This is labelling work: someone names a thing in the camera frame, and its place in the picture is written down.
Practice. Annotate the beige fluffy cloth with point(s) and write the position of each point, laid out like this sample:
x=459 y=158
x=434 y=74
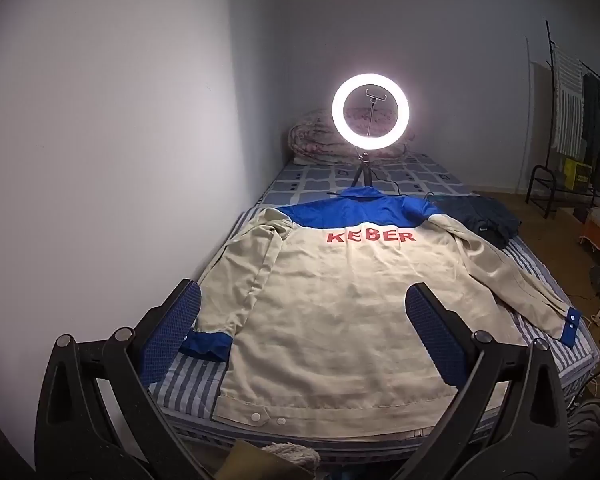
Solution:
x=290 y=455

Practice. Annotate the folded floral quilt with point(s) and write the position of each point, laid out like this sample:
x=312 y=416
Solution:
x=310 y=142

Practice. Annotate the dark striped cloth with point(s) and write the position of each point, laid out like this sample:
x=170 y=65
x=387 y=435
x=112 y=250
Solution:
x=587 y=425

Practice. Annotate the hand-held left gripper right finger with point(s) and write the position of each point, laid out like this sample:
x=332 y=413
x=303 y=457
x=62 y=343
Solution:
x=432 y=335

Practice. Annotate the black metal clothes rack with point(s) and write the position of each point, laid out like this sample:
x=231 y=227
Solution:
x=549 y=50

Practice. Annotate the blue checkered bed sheet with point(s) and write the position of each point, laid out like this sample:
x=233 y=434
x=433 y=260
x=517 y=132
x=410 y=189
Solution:
x=305 y=180

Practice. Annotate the dark hanging garments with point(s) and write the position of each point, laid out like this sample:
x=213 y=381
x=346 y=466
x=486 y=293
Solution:
x=595 y=120

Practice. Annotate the white hanging towel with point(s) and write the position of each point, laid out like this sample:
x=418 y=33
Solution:
x=567 y=100

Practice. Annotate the dark blue folded clothes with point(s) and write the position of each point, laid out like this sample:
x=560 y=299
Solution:
x=485 y=220

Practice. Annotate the blue striped bed sheet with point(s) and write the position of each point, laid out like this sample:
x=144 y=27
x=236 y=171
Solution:
x=190 y=385

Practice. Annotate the black tripod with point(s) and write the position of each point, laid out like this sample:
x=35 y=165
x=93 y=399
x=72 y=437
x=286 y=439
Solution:
x=364 y=170

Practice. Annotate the yellow box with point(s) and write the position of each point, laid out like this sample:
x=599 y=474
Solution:
x=577 y=172

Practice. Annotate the brown cardboard piece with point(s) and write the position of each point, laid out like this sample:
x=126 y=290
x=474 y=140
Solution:
x=240 y=462

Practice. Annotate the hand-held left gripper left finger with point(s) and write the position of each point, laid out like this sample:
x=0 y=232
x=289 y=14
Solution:
x=172 y=330

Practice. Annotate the beige and blue work jacket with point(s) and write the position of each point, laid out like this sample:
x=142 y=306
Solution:
x=340 y=310

